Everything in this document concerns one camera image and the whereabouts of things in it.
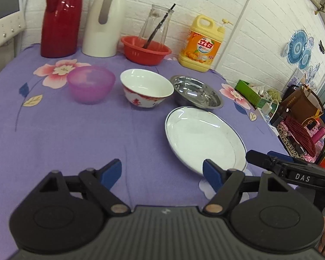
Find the white appliance with screen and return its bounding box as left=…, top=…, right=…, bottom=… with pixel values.
left=0, top=0, right=27, bottom=79

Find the pink bottle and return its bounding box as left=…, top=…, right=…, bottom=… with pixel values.
left=311, top=127, right=325, bottom=144

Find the red thermos jug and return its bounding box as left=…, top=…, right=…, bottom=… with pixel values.
left=41, top=0, right=83, bottom=59

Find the purple plastic bowl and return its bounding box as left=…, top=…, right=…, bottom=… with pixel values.
left=67, top=65, right=116, bottom=105

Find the white plate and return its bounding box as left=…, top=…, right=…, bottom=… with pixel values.
left=165, top=106, right=247, bottom=177

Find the purple floral tablecloth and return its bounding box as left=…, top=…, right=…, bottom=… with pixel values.
left=0, top=43, right=297, bottom=260

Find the brown paper bag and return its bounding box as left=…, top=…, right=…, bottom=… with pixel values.
left=280, top=84, right=325, bottom=125

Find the leopard print box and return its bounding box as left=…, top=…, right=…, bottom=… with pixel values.
left=276, top=122, right=310, bottom=159

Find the white charger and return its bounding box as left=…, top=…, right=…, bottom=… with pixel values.
left=261, top=99, right=280, bottom=115

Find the red plastic basket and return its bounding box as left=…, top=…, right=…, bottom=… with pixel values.
left=121, top=36, right=172, bottom=66

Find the dark stirring stick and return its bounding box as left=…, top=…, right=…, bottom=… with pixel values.
left=143, top=3, right=176, bottom=49

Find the large blue wall fan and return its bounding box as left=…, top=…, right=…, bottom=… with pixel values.
left=287, top=30, right=309, bottom=64

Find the red woven cloth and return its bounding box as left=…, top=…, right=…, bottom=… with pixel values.
left=286, top=116, right=317, bottom=157

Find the stainless steel bowl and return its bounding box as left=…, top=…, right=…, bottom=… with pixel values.
left=170, top=75, right=224, bottom=109

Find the small blue wall fan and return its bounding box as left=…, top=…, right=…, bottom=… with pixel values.
left=298, top=48, right=312, bottom=70

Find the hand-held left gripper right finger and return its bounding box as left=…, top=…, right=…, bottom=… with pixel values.
left=202, top=158, right=290, bottom=215

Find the clear glass pitcher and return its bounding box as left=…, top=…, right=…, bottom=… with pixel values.
left=139, top=5, right=175, bottom=47

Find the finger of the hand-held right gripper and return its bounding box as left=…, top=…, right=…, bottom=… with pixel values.
left=245, top=150, right=285, bottom=174
left=268, top=151, right=296, bottom=163

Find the yellow detergent bottle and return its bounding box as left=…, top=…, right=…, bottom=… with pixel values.
left=178, top=15, right=234, bottom=73

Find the green box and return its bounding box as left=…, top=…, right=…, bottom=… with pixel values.
left=235, top=80, right=274, bottom=109

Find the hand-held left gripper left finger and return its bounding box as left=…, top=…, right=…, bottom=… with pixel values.
left=39, top=158, right=132, bottom=215

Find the white ceramic bowl red pattern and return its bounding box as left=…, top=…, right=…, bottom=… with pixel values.
left=120, top=69, right=174, bottom=109

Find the white thermos jug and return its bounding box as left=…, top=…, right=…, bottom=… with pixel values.
left=82, top=0, right=128, bottom=58

